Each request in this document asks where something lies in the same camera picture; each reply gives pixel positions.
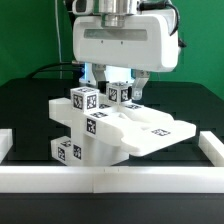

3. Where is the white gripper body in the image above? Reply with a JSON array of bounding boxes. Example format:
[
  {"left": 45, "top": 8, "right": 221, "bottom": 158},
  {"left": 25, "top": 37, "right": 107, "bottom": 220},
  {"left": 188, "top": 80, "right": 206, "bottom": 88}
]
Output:
[{"left": 73, "top": 9, "right": 179, "bottom": 72}]

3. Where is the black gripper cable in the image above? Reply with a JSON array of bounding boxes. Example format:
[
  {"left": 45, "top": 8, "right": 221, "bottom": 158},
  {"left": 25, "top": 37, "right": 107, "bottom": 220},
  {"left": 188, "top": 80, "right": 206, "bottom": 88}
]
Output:
[{"left": 139, "top": 0, "right": 188, "bottom": 49}]

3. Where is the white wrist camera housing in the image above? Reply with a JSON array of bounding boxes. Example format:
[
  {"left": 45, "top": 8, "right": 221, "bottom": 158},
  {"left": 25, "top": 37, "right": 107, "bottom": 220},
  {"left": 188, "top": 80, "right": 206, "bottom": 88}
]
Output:
[{"left": 72, "top": 0, "right": 95, "bottom": 15}]

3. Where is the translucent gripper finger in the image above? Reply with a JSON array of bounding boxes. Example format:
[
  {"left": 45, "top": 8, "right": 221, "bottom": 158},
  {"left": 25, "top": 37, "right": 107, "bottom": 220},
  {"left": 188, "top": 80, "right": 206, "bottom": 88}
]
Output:
[
  {"left": 92, "top": 64, "right": 108, "bottom": 93},
  {"left": 132, "top": 69, "right": 150, "bottom": 100}
]

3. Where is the white left fence rail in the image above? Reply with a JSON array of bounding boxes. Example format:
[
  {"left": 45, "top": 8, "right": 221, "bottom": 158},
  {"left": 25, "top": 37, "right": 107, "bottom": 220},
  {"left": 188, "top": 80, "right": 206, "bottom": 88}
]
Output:
[{"left": 0, "top": 129, "right": 13, "bottom": 163}]

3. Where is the white front fence rail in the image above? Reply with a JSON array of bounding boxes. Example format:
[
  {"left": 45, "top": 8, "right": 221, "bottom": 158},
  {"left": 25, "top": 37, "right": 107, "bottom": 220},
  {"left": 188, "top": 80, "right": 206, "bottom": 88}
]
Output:
[{"left": 0, "top": 166, "right": 224, "bottom": 193}]

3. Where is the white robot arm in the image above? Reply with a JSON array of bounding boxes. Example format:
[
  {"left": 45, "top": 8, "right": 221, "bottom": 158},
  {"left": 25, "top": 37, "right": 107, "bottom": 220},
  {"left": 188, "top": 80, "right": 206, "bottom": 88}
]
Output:
[{"left": 65, "top": 0, "right": 180, "bottom": 100}]

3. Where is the white tagged cube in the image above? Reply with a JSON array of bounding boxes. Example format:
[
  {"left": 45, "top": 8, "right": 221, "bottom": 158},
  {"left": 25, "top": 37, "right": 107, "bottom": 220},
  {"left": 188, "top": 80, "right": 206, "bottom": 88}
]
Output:
[
  {"left": 106, "top": 82, "right": 130, "bottom": 104},
  {"left": 70, "top": 87, "right": 99, "bottom": 113}
]

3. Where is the white hanging cable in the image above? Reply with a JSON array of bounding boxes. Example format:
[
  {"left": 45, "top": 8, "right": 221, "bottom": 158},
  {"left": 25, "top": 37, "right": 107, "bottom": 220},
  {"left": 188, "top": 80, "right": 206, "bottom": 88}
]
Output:
[{"left": 54, "top": 0, "right": 64, "bottom": 80}]

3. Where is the white chair back part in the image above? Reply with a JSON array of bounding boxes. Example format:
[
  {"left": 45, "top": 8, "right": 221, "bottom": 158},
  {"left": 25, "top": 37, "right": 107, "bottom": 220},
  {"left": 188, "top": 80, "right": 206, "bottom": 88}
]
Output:
[{"left": 49, "top": 98, "right": 196, "bottom": 157}]

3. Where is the black cable on table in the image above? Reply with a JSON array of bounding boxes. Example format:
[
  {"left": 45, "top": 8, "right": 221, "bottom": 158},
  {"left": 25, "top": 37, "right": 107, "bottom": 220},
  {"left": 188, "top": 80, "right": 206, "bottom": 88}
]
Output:
[{"left": 25, "top": 60, "right": 84, "bottom": 80}]

